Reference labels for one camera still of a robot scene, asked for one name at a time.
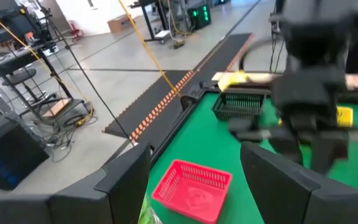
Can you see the red hand truck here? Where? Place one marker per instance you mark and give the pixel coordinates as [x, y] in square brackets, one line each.
[76, 31]

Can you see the black tripod stand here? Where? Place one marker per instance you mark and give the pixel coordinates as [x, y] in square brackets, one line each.
[82, 73]

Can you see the red plastic basket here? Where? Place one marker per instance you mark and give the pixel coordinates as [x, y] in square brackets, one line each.
[194, 196]

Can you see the potted succulent in patterned pot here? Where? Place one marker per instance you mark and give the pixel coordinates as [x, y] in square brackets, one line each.
[149, 215]

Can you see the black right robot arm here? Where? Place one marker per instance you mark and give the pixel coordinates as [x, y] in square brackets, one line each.
[315, 37]

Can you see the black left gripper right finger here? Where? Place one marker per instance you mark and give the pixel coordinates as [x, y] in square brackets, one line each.
[306, 205]

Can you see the black floor mat orange stripe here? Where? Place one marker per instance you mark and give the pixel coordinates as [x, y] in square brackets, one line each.
[172, 96]

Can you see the black workbench frame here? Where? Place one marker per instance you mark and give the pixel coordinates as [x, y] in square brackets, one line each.
[149, 21]

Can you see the black stool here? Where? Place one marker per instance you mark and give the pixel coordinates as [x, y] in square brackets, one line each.
[20, 76]

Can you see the black computer case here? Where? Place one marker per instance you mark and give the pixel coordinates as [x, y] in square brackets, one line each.
[8, 152]

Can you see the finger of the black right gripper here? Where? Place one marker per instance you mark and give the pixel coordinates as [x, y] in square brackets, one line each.
[328, 155]
[286, 147]

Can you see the cardboard box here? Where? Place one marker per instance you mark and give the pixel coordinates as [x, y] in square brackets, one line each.
[120, 23]

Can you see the machine with green LED display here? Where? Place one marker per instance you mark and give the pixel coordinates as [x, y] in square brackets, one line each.
[200, 16]

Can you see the black table border frame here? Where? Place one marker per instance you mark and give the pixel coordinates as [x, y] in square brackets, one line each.
[179, 124]

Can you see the black desk with monitor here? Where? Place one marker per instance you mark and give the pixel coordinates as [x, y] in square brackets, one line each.
[8, 31]

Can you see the dark green plastic basket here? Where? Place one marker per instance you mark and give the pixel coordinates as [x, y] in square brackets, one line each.
[238, 105]

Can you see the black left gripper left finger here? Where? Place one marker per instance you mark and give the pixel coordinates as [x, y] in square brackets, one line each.
[73, 208]

